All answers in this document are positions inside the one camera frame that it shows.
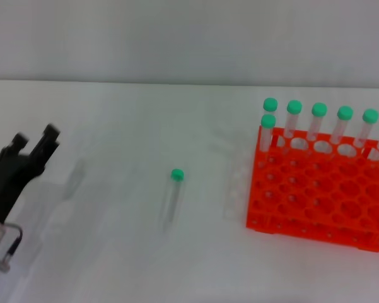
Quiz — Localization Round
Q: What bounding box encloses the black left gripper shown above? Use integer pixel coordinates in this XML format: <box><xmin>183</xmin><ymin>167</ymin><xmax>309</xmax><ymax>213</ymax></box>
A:
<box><xmin>0</xmin><ymin>123</ymin><xmax>62</xmax><ymax>223</ymax></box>

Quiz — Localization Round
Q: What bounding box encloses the orange test tube rack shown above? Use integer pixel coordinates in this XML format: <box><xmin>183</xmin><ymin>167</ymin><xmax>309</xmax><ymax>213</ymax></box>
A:
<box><xmin>245</xmin><ymin>125</ymin><xmax>379</xmax><ymax>253</ymax></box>

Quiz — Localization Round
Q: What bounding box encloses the silver connector with black cable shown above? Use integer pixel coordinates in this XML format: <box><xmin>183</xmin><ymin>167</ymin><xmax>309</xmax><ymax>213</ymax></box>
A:
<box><xmin>0</xmin><ymin>223</ymin><xmax>23</xmax><ymax>273</ymax></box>

